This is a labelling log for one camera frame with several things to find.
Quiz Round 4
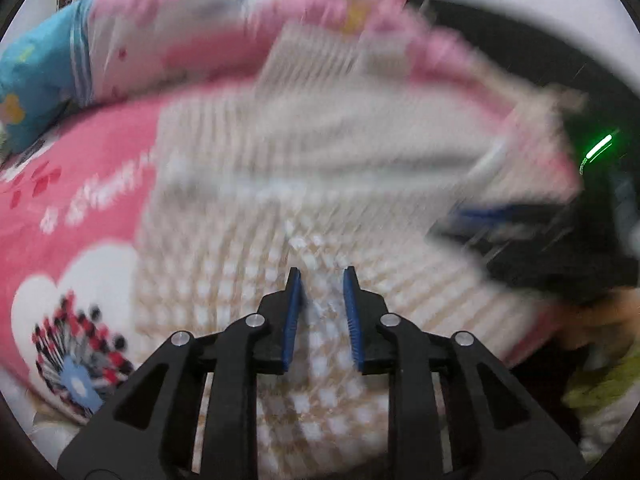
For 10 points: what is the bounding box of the pink floral blanket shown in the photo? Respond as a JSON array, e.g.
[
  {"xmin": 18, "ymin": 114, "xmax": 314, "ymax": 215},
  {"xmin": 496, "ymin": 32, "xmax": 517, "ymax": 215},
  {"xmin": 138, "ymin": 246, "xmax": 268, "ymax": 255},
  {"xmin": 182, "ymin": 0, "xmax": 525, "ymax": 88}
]
[{"xmin": 0, "ymin": 80, "xmax": 581, "ymax": 426}]

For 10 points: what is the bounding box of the yellow-green cloth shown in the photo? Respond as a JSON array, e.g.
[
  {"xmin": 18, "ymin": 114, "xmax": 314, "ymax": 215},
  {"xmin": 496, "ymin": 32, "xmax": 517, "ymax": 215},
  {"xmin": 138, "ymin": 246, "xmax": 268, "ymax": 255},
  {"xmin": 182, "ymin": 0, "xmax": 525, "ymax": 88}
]
[{"xmin": 562, "ymin": 355, "xmax": 640, "ymax": 416}]

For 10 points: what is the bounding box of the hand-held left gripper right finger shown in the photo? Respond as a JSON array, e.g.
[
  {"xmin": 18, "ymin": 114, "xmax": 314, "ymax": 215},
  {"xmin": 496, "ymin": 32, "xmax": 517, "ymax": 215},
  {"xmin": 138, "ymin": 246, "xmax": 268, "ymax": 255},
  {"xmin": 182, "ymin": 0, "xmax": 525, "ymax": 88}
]
[{"xmin": 343, "ymin": 266, "xmax": 587, "ymax": 480}]

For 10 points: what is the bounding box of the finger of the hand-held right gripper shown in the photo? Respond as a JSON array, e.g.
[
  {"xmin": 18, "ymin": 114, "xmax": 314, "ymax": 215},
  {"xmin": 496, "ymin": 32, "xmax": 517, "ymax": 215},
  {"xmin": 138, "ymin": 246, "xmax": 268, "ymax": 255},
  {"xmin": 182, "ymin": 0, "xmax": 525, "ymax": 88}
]
[{"xmin": 427, "ymin": 202, "xmax": 566, "ymax": 266}]

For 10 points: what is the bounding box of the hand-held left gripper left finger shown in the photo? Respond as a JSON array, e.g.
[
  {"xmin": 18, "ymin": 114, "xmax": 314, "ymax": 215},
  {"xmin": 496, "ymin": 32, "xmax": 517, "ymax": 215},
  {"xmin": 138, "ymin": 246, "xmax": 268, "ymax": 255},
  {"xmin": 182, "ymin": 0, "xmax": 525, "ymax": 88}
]
[{"xmin": 57, "ymin": 266, "xmax": 305, "ymax": 480}]

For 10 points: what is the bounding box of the black headboard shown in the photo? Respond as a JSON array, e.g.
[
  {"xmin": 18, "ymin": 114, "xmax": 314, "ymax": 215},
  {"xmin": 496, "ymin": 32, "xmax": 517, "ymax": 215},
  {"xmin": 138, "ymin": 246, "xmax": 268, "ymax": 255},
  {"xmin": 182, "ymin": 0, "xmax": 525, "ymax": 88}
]
[{"xmin": 415, "ymin": 0, "xmax": 640, "ymax": 161}]

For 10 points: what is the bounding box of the beige white checkered coat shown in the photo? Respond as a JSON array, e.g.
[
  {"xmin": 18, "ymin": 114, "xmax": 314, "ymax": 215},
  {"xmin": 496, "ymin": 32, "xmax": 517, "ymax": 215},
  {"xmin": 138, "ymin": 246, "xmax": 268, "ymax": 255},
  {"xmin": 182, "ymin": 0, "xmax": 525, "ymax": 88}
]
[{"xmin": 132, "ymin": 22, "xmax": 586, "ymax": 480}]

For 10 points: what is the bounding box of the pink and blue quilt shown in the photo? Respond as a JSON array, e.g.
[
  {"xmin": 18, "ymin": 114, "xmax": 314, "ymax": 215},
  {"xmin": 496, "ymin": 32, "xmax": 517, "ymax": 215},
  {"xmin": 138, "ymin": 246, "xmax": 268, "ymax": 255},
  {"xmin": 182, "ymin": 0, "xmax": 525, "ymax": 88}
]
[{"xmin": 0, "ymin": 0, "xmax": 481, "ymax": 153}]

